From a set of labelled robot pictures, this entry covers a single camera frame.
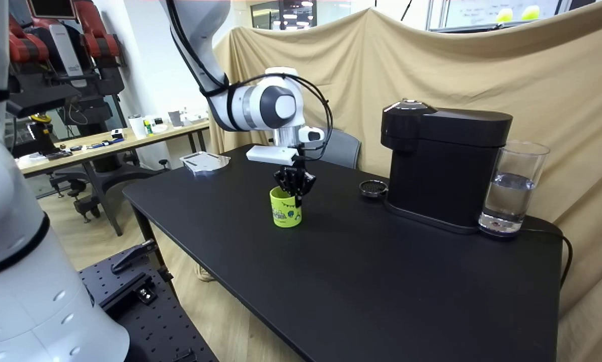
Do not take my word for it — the grey chair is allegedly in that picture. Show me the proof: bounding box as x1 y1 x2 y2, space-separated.
304 127 362 172

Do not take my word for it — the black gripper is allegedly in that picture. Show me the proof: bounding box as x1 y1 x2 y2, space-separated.
274 162 317 210

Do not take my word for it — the whiteboard with dark frame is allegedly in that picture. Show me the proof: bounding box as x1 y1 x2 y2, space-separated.
425 0 599 37

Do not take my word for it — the beige backdrop cloth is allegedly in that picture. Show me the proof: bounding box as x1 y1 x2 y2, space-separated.
205 0 602 362

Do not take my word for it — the black table leg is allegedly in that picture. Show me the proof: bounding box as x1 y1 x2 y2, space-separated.
128 200 174 284

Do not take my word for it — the black coffee machine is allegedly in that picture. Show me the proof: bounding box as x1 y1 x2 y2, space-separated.
381 98 516 236

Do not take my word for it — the clear water tank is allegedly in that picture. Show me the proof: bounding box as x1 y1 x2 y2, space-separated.
476 138 549 242

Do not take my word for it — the small black round dish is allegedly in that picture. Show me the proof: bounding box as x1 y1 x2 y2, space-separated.
358 178 390 204

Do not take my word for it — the lime green mug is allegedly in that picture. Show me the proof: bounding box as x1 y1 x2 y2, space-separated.
267 185 306 232

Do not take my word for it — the black perforated breadboard base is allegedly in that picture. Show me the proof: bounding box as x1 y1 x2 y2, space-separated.
76 242 220 362

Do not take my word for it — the white folded paper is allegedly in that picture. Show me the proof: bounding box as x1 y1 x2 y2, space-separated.
178 148 233 178

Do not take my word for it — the yellow and black device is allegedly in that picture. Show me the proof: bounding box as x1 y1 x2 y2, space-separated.
27 110 57 154

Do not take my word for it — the black pedestal base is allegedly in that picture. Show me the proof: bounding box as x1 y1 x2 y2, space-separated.
46 157 156 238

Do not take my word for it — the black power cord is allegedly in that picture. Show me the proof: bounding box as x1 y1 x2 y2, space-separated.
522 222 576 292

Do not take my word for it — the red and black robot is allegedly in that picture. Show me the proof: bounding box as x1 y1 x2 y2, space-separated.
5 0 128 136

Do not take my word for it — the white box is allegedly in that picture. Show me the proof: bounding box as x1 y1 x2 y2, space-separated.
127 115 154 141

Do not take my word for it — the wooden desk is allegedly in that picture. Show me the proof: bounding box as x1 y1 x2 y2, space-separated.
13 119 212 181

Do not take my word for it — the black clamp on breadboard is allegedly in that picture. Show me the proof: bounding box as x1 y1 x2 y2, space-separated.
108 239 158 275

